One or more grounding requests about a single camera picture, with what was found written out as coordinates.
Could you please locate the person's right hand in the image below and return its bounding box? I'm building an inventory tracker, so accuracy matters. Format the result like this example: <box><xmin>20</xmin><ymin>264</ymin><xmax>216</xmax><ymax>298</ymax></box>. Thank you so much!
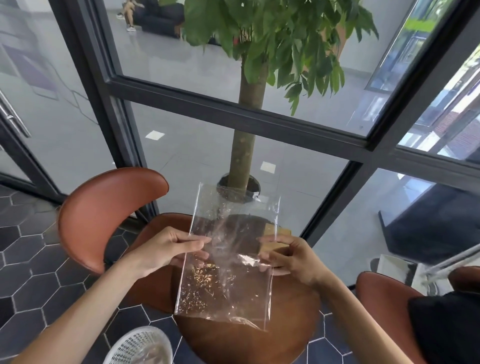
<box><xmin>258</xmin><ymin>234</ymin><xmax>331</xmax><ymax>289</ymax></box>

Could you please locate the person's left hand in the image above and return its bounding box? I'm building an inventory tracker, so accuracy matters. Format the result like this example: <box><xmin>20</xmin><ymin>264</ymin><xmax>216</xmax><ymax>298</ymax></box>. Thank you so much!
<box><xmin>125</xmin><ymin>226</ymin><xmax>213</xmax><ymax>279</ymax></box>

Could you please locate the clear plastic bag gold print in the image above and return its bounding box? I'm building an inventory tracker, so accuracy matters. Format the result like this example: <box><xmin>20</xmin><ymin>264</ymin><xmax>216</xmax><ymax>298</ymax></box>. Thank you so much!
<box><xmin>174</xmin><ymin>182</ymin><xmax>281</xmax><ymax>332</ymax></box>

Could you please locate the person's left forearm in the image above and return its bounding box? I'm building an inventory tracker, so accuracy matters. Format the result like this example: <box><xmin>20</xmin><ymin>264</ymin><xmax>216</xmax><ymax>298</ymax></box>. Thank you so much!
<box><xmin>11</xmin><ymin>257</ymin><xmax>145</xmax><ymax>364</ymax></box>

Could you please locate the person's right forearm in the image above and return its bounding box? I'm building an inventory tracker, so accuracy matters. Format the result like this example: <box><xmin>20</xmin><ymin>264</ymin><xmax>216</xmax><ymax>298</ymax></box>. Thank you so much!
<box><xmin>313</xmin><ymin>271</ymin><xmax>413</xmax><ymax>364</ymax></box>

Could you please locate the brown cardboard piece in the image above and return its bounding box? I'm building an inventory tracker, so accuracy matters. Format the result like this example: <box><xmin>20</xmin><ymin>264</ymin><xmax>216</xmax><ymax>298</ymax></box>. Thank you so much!
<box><xmin>259</xmin><ymin>221</ymin><xmax>292</xmax><ymax>253</ymax></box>

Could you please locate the black plant pot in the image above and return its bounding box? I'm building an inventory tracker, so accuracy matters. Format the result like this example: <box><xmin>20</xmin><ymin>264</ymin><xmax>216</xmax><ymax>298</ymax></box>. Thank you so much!
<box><xmin>217</xmin><ymin>172</ymin><xmax>262</xmax><ymax>204</ymax></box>

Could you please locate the brown leather chair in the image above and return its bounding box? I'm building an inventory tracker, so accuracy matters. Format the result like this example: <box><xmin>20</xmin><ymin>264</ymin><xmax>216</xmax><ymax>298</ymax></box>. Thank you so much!
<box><xmin>57</xmin><ymin>167</ymin><xmax>196</xmax><ymax>315</ymax></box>
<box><xmin>448</xmin><ymin>266</ymin><xmax>480</xmax><ymax>294</ymax></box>
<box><xmin>355</xmin><ymin>271</ymin><xmax>429</xmax><ymax>364</ymax></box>

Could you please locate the round wooden table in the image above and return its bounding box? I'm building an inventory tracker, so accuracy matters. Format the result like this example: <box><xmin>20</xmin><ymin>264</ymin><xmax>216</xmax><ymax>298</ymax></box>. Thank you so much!
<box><xmin>172</xmin><ymin>215</ymin><xmax>323</xmax><ymax>364</ymax></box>

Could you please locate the white plastic mesh basket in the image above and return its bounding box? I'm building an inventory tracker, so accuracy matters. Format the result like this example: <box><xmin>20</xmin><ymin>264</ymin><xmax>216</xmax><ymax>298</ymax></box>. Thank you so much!
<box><xmin>103</xmin><ymin>326</ymin><xmax>174</xmax><ymax>364</ymax></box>

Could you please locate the white paper bag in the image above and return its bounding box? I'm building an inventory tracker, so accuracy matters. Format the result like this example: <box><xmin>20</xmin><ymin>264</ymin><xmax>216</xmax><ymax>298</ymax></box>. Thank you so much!
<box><xmin>376</xmin><ymin>254</ymin><xmax>418</xmax><ymax>287</ymax></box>

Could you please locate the black counter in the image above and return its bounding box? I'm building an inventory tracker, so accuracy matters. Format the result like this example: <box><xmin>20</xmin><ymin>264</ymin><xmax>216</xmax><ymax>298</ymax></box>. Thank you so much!
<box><xmin>378</xmin><ymin>183</ymin><xmax>480</xmax><ymax>265</ymax></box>

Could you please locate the white metal railing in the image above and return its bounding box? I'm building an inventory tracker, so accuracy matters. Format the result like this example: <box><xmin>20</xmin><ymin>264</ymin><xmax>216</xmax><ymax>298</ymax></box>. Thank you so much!
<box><xmin>423</xmin><ymin>243</ymin><xmax>480</xmax><ymax>295</ymax></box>

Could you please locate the black cloth bag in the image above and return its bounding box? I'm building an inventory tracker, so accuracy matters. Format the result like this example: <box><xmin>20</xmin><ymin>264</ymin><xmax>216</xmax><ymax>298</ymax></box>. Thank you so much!
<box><xmin>408</xmin><ymin>291</ymin><xmax>480</xmax><ymax>364</ymax></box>

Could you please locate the green leafy indoor tree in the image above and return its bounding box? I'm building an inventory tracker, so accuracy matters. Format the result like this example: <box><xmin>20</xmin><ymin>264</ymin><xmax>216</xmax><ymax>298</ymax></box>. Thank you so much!
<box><xmin>183</xmin><ymin>0</ymin><xmax>379</xmax><ymax>193</ymax></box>

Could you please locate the black metal window frame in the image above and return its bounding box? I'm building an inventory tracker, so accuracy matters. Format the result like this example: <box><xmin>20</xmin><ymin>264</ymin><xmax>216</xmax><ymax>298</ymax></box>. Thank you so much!
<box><xmin>49</xmin><ymin>0</ymin><xmax>480</xmax><ymax>246</ymax></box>

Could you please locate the silver door handle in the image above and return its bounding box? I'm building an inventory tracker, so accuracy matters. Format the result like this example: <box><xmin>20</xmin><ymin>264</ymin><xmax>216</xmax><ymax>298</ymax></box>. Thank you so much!
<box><xmin>0</xmin><ymin>89</ymin><xmax>31</xmax><ymax>139</ymax></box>

